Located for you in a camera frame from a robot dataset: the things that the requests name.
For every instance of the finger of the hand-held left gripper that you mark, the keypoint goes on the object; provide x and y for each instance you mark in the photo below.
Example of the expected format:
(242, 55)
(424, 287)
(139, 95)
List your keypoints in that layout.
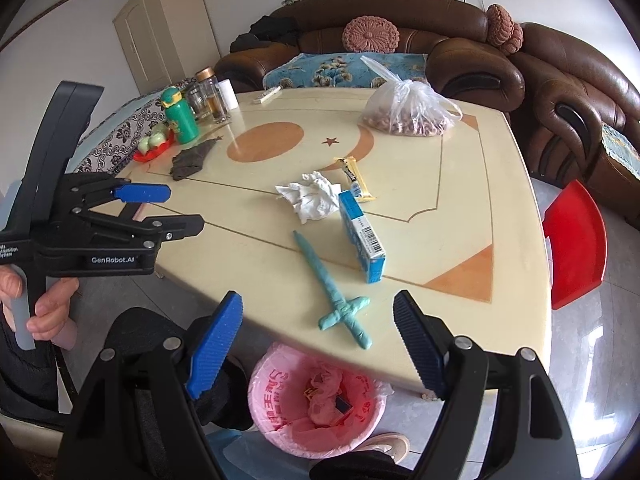
(185, 226)
(145, 193)

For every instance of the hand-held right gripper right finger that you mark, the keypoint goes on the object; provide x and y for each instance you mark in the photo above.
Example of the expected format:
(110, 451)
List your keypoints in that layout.
(420, 345)

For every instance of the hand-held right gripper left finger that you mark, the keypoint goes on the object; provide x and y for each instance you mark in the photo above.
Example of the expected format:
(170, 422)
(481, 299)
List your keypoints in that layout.
(215, 345)

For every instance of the pink lined trash bin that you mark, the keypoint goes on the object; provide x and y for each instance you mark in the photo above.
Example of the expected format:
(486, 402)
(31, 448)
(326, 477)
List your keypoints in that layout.
(265, 410)

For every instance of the blue white small box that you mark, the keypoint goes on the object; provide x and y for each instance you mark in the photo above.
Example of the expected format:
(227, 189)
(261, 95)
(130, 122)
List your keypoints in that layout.
(342, 404)

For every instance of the teal clay sword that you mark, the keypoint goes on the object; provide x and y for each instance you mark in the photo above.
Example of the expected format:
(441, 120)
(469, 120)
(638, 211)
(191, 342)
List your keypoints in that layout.
(330, 290)

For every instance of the yellow red card box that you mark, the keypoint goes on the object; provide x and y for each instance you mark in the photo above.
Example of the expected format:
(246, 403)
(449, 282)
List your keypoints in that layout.
(311, 392)

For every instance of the clear plastic bag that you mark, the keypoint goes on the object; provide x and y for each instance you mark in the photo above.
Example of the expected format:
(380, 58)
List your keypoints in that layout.
(325, 405)

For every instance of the person's left hand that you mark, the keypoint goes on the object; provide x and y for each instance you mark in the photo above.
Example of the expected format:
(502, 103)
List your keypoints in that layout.
(50, 310)

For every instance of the red plastic tray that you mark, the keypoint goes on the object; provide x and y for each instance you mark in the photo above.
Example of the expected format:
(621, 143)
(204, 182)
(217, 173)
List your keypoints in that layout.
(150, 155)

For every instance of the small green cup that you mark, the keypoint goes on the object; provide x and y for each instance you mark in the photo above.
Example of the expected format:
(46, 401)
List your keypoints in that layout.
(159, 137)
(145, 144)

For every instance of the dark grey cloth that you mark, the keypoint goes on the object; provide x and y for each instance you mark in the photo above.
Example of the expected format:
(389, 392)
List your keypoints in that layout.
(192, 160)

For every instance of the patterned bedspread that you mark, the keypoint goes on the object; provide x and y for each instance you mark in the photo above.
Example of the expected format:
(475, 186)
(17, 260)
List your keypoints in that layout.
(130, 125)

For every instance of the green kids water bottle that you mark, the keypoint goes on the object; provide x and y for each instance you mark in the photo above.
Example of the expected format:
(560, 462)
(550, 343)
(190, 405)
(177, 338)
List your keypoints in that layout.
(182, 120)

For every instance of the person's white shoe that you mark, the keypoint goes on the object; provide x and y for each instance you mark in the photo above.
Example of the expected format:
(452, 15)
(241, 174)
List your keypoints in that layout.
(392, 445)

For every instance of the clear drinking glass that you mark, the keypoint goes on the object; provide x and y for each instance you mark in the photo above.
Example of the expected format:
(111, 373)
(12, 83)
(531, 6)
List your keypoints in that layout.
(197, 102)

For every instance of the glass bottle copper lid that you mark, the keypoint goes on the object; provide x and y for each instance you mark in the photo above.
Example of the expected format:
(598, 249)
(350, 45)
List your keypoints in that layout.
(216, 97)

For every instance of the blue medicine box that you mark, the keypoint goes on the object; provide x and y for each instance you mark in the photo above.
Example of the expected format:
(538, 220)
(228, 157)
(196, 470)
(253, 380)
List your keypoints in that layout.
(362, 240)

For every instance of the crumpled white tissue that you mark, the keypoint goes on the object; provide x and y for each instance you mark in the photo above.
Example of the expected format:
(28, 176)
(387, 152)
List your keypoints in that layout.
(310, 197)

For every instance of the white cup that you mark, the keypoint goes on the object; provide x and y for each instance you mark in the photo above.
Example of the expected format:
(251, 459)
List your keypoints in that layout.
(229, 94)

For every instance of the white remote control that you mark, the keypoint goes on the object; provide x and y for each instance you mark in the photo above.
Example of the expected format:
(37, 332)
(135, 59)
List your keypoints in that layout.
(266, 95)

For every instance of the beige wardrobe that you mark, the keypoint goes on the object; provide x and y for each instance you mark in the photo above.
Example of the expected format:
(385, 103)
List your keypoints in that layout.
(160, 30)

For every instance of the yellow snack wrapper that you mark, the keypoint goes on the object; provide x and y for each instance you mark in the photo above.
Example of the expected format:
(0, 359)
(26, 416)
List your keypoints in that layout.
(356, 177)

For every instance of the red plastic stool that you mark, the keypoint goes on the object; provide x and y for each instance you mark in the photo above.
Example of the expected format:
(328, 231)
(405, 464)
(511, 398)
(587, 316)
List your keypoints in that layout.
(575, 245)

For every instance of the dark clothes pile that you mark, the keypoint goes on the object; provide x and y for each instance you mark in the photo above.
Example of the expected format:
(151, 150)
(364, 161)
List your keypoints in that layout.
(265, 35)

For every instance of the blue floral cushion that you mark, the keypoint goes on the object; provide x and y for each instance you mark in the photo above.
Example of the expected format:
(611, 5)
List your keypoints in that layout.
(330, 70)

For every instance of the plastic bag of nuts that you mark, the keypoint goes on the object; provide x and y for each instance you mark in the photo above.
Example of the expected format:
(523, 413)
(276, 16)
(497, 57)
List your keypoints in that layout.
(405, 110)

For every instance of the round pink knitted cushion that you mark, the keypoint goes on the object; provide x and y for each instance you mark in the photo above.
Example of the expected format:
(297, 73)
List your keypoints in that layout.
(504, 30)
(371, 34)

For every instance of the lace seat doily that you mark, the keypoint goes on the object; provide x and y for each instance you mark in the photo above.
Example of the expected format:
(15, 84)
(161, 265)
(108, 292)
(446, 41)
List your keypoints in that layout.
(622, 147)

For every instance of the brown leather sofa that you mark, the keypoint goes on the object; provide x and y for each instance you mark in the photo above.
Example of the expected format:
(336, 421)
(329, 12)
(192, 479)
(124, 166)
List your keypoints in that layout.
(400, 15)

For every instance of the brown leather armchair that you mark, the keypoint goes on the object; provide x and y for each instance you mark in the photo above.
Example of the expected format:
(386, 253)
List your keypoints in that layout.
(575, 85)

